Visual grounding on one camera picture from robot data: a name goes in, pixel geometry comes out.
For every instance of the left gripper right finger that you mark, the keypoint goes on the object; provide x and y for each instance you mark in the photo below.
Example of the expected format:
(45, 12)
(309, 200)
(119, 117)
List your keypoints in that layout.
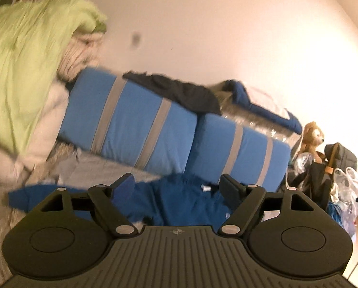
(285, 232)

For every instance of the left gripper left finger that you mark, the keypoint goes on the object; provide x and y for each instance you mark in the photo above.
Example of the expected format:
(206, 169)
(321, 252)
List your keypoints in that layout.
(66, 234)

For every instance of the dark blue sweatshirt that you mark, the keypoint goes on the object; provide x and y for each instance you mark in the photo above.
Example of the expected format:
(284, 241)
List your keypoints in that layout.
(173, 200)

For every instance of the clear plastic bag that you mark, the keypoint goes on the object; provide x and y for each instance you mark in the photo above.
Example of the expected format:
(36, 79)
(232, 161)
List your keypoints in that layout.
(343, 196)

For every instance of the white quilted comforter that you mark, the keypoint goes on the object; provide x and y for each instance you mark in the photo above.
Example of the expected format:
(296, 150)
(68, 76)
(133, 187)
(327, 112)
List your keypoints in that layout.
(15, 169)

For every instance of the brown teddy bear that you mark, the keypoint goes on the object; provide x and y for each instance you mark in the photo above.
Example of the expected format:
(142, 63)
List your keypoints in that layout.
(313, 137)

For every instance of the navy folded blanket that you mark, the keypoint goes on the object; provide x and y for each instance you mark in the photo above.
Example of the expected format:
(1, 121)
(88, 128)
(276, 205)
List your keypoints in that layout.
(261, 103)

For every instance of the right blue striped pillow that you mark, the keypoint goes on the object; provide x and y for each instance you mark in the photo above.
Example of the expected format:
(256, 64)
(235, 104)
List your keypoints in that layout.
(221, 146)

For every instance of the blue striped pillow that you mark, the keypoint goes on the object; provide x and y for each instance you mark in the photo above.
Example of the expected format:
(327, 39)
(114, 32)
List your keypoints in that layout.
(122, 121)
(221, 146)

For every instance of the left blue striped pillow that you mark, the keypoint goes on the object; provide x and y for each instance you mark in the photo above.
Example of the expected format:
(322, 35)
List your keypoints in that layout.
(122, 121)

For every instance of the black garment on pillows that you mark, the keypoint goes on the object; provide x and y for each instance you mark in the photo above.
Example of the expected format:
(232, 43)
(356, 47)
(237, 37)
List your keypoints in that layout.
(193, 97)

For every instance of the beige knitted blanket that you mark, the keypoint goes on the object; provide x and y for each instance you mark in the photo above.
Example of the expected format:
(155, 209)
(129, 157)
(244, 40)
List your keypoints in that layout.
(81, 52)

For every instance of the light green blanket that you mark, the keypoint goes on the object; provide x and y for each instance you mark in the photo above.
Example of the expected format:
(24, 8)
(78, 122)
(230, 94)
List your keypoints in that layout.
(33, 39)

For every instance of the black bag with straps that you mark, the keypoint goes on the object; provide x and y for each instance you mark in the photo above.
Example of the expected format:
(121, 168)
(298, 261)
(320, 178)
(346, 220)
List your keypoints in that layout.
(316, 180)

